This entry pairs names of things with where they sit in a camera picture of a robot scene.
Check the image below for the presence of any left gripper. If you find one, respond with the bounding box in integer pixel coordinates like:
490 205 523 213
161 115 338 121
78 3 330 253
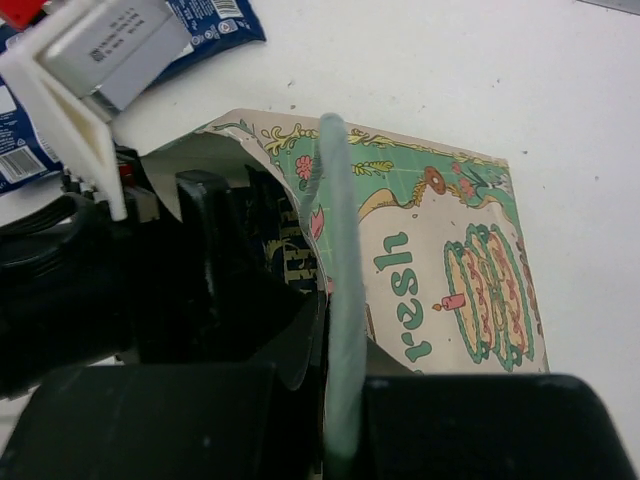
1 147 306 395

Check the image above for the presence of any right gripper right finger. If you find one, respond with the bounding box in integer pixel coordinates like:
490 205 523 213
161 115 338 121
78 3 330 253
359 344 637 479

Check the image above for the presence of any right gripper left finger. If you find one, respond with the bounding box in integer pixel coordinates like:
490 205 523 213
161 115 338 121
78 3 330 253
1 293 326 479

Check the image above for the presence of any green paper bag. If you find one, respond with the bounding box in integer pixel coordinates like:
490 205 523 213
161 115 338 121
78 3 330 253
142 111 548 373

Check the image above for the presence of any blue white snack bag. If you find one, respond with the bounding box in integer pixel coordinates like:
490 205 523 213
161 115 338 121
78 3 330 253
152 0 266 86

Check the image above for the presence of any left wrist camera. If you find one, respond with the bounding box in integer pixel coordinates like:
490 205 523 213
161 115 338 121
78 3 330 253
1 1 190 221

